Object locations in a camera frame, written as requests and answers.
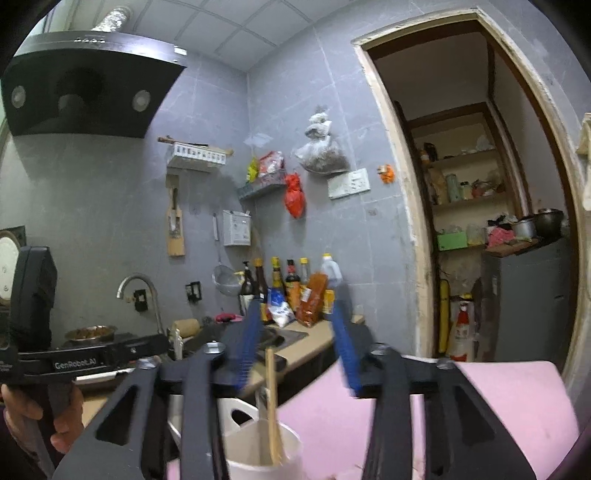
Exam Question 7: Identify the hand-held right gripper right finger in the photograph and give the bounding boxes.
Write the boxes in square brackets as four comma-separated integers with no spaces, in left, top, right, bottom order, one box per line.
[330,288,536,480]

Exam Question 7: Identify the green box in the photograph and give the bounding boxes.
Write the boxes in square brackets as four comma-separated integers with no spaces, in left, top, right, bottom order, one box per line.
[436,232,468,251]

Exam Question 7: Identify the red plastic bag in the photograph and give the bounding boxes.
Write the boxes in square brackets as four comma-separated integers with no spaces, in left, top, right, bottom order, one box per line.
[284,173,306,219]

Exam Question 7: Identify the black range hood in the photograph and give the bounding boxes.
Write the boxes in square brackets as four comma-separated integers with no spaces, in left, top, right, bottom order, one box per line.
[0,31,188,139]

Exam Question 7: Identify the foil exhaust duct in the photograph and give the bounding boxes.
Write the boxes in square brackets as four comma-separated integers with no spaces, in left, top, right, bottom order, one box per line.
[90,6,130,35]

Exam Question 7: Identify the white wall basket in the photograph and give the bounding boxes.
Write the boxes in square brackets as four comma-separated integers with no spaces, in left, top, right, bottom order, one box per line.
[166,142,228,172]

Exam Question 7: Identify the white plastic utensil basket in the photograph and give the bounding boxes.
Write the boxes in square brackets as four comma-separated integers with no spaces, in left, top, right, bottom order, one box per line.
[168,396,304,480]

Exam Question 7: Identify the white wall switch plate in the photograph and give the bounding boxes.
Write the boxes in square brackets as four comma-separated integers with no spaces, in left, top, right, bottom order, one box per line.
[328,168,370,199]

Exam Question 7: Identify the metal wall shelf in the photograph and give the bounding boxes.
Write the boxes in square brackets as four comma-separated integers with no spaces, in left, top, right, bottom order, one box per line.
[238,181,287,201]

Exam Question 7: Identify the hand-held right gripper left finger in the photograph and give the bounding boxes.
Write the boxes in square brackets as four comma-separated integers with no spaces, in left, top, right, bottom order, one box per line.
[53,295,264,480]

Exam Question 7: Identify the metal strainer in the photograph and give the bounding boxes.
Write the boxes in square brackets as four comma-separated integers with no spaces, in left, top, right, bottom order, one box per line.
[212,264,243,296]

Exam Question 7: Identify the beige kitchen counter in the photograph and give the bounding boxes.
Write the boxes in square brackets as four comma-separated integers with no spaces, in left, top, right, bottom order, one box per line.
[78,318,365,425]

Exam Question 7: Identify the wooden knife holder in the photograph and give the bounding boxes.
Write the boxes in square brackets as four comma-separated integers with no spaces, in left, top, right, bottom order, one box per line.
[166,187,185,257]

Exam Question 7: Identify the dark pump bottle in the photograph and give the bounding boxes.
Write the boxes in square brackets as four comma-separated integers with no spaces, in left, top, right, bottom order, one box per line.
[239,260,257,315]

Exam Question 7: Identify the wooden shelf unit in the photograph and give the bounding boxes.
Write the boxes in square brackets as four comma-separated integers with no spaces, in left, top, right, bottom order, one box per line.
[406,102,532,252]

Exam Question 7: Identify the large cooking oil jug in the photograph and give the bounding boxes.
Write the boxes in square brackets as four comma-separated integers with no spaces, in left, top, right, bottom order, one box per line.
[320,253,354,321]

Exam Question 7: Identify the wooden chopstick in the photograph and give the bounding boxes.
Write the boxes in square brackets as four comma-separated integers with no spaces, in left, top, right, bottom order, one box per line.
[264,348,285,466]

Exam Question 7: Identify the dark soy sauce bottle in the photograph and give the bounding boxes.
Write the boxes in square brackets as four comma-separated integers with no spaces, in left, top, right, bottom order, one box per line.
[253,258,269,321]

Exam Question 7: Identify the wooden door frame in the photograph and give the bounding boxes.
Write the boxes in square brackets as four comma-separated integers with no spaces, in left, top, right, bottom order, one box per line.
[352,9,587,384]

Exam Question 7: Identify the red label sauce bottle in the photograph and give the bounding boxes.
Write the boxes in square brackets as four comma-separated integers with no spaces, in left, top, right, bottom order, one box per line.
[284,259,302,305]

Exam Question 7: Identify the pink tablecloth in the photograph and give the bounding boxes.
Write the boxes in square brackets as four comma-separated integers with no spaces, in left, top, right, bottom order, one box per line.
[166,360,580,480]

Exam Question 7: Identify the round white wall fixture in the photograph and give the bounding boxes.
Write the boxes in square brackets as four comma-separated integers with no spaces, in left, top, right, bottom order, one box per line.
[0,230,21,305]

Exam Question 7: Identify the person's left hand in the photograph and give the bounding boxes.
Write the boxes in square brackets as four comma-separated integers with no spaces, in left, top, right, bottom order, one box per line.
[0,383,85,467]

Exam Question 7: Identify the black induction cooker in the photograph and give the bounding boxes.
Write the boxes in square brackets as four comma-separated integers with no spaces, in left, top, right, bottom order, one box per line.
[58,333,139,352]

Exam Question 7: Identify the red snack packet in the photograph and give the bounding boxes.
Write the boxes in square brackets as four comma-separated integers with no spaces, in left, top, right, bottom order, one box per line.
[257,151,284,178]

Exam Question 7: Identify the cream rubber gloves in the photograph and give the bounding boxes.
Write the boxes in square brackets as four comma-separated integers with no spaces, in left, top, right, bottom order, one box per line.
[576,113,591,155]

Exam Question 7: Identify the yellow label sauce bottle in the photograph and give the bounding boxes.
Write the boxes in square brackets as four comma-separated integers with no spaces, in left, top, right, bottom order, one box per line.
[270,257,287,296]

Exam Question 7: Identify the grey cabinet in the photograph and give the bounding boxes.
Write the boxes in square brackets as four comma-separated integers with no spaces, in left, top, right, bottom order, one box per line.
[482,237,571,363]

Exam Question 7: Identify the orange seasoning packet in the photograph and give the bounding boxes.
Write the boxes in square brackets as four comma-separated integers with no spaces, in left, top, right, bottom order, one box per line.
[295,272,329,328]

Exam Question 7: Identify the metal bowl of food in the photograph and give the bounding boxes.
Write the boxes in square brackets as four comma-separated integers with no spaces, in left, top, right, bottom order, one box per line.
[65,324,118,343]

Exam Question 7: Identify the clear plastic bag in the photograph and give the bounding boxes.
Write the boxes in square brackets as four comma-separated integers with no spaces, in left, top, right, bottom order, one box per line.
[294,105,351,175]

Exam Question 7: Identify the white and blue bag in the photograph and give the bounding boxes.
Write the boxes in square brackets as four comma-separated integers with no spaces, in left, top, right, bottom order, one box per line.
[267,288,296,326]

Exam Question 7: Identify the metal sink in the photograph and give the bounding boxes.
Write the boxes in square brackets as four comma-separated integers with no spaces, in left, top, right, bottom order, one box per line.
[276,327,310,346]

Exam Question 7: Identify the white wall box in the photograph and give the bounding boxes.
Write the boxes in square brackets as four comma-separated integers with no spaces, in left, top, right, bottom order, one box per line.
[223,210,252,246]

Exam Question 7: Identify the beige dish scrubber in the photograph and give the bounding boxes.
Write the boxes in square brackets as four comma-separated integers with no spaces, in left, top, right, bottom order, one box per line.
[171,320,201,340]

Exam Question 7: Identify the metal faucet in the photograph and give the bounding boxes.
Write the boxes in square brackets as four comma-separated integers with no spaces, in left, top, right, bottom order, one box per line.
[116,273,163,335]

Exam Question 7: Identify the dark pot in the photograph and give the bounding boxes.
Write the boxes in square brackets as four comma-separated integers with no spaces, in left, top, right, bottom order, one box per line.
[533,209,565,237]

